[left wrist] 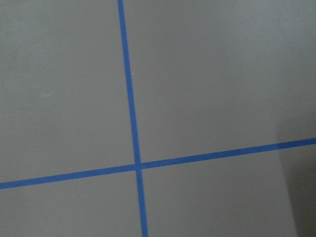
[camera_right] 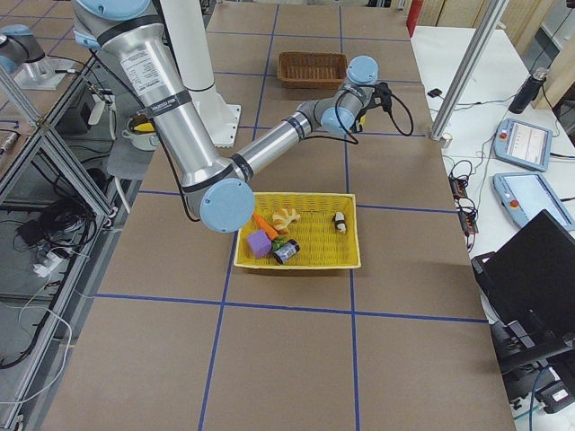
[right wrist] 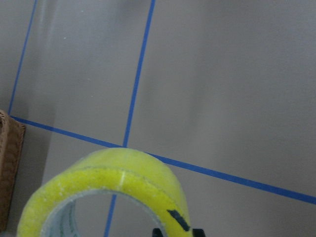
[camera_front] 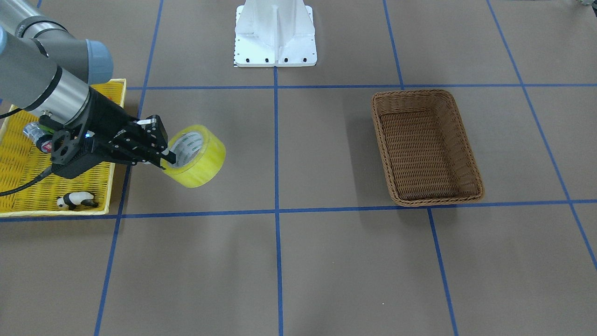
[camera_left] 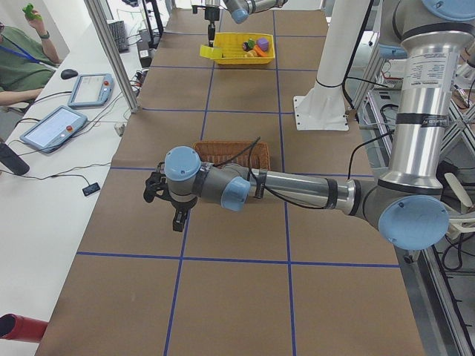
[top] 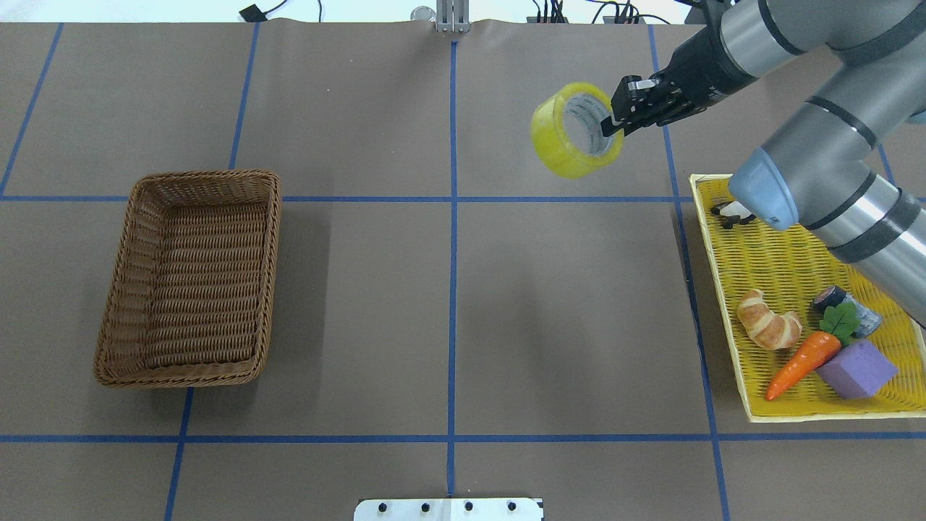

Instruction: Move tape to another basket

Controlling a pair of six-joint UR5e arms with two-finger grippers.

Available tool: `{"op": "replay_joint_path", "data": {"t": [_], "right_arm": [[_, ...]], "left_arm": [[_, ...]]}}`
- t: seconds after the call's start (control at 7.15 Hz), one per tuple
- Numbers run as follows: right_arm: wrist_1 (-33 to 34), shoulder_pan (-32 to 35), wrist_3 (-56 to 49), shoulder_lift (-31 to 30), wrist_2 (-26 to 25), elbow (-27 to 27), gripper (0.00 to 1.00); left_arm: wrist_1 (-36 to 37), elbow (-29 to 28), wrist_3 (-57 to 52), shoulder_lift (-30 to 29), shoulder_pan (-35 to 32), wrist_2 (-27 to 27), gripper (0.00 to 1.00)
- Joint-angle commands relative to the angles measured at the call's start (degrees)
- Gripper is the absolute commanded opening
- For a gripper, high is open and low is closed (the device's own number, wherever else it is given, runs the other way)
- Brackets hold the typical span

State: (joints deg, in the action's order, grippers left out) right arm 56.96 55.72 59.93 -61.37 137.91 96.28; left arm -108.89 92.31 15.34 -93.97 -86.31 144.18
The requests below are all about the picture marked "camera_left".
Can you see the yellow tape roll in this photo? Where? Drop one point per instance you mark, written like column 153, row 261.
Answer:
column 212, row 53

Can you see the yellow plastic basket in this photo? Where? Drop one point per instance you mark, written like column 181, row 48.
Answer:
column 233, row 53

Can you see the brown wicker basket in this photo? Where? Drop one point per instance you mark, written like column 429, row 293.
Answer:
column 224, row 152

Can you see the small black-lidded jar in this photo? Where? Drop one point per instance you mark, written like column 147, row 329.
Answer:
column 248, row 45

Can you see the toy croissant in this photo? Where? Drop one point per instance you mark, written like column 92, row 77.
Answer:
column 250, row 54

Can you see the purple foam block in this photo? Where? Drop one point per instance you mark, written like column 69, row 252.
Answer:
column 263, row 44

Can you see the toy carrot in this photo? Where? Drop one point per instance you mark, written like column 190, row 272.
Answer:
column 259, row 51

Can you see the small black usb device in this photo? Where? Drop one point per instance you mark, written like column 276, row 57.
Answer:
column 91, row 189

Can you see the black keyboard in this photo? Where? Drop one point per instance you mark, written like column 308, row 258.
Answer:
column 117, row 29

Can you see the far teach pendant tablet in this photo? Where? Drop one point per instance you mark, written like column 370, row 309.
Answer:
column 91, row 90

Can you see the teach pendant tablet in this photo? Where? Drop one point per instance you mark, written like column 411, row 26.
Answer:
column 91, row 90
column 54, row 130

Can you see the black computer mouse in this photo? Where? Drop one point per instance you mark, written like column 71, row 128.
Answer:
column 68, row 74

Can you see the near teach pendant tablet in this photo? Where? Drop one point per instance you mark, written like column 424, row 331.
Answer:
column 54, row 130

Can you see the black bottle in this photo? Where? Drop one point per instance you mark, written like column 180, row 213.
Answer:
column 12, row 161

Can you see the person in green shirt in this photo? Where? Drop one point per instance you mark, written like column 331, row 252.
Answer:
column 27, row 65

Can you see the red cylinder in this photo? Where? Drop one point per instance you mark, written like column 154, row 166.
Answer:
column 21, row 328

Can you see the aluminium frame post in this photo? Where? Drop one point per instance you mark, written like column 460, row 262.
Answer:
column 106, row 39

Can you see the white camera stand post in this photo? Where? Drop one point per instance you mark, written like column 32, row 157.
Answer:
column 323, row 107

